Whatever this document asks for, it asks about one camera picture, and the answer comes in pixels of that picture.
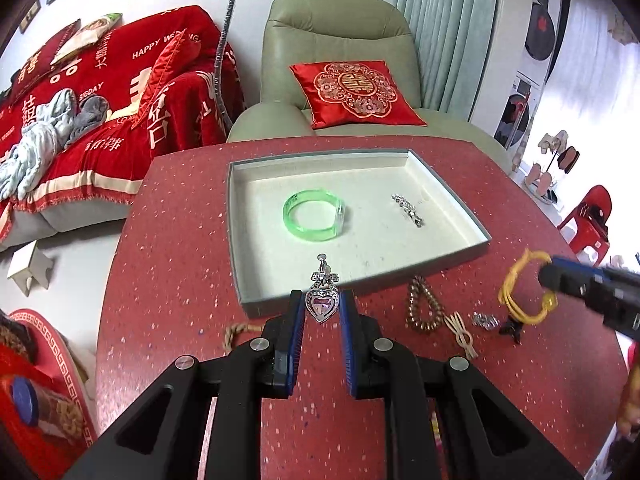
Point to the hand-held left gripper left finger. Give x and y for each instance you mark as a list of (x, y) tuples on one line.
[(295, 342)]

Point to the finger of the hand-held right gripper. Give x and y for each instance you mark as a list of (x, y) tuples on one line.
[(560, 280), (575, 263)]

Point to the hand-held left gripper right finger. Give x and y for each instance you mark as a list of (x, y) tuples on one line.
[(348, 345)]

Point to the silver heart pendant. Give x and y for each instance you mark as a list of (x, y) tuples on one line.
[(321, 306)]

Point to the small black clip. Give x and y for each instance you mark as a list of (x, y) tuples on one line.
[(512, 330)]

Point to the beige hair clip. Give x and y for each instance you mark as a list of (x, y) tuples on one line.
[(462, 336)]

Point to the white jewelry tray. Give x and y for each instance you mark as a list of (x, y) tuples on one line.
[(280, 180)]

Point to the person's right forearm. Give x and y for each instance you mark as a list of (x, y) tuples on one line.
[(631, 400)]

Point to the red plastic chair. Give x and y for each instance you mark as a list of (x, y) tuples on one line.
[(592, 220)]

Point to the shoe rack with shoes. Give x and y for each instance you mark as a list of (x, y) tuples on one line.
[(550, 170)]

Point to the green translucent bangle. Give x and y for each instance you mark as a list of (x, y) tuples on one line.
[(291, 222)]

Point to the red gold patterned box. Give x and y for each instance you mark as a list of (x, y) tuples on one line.
[(55, 355)]

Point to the red embroidered cushion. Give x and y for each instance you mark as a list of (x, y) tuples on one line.
[(357, 90)]

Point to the pale green curtain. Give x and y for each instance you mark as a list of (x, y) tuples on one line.
[(445, 35)]

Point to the grey sofa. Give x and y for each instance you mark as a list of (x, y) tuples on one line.
[(65, 216)]

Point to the red covered sofa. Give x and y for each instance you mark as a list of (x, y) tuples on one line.
[(150, 110)]

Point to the small white stool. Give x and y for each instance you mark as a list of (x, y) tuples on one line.
[(30, 267)]

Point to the blue lidded jar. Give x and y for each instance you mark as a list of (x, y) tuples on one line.
[(25, 400)]

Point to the plain red satin cushion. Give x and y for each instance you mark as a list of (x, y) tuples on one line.
[(165, 75)]

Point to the grey cloth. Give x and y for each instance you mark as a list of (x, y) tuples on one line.
[(87, 115)]

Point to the pale green leather armchair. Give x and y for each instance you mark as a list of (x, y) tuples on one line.
[(340, 30)]

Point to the light blue garment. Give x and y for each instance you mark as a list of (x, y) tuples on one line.
[(40, 140)]

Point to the photo printed cushion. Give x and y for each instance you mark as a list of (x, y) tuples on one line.
[(85, 35)]

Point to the red lettered cushion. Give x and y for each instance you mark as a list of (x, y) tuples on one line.
[(37, 55)]

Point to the black red wall poster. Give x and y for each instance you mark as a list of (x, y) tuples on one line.
[(515, 115)]

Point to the black round wall decal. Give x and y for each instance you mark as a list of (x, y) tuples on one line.
[(540, 30)]

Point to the small wall picture frame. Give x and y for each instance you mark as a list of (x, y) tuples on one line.
[(30, 14)]

